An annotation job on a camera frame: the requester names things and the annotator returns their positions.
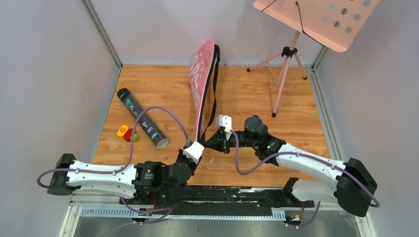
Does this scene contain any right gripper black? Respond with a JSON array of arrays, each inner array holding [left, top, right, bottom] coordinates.
[[202, 130, 258, 155]]

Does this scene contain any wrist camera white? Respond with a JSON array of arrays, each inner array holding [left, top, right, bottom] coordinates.
[[216, 115, 232, 137], [182, 141, 205, 164]]

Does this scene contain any black shuttlecock tube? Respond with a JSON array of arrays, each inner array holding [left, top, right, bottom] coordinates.
[[117, 88, 169, 150]]

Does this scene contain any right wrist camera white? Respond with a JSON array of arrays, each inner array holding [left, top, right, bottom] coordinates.
[[216, 115, 232, 137]]

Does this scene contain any yellow red green toy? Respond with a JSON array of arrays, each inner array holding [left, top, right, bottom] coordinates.
[[117, 124, 140, 143]]

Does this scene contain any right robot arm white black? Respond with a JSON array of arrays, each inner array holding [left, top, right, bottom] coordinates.
[[205, 115, 380, 217]]

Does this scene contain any pink racket bag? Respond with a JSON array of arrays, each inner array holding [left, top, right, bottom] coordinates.
[[189, 39, 220, 144]]

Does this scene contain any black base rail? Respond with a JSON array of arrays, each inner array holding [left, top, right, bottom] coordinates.
[[126, 185, 315, 216]]

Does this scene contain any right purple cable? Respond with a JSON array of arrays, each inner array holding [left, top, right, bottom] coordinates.
[[230, 130, 381, 229]]

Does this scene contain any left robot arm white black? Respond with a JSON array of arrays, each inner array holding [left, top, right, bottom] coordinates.
[[47, 147, 203, 204]]

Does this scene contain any pink music stand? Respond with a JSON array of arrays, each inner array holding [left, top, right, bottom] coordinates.
[[247, 0, 379, 117]]

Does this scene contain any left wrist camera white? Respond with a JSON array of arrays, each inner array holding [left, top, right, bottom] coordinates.
[[182, 141, 205, 164]]

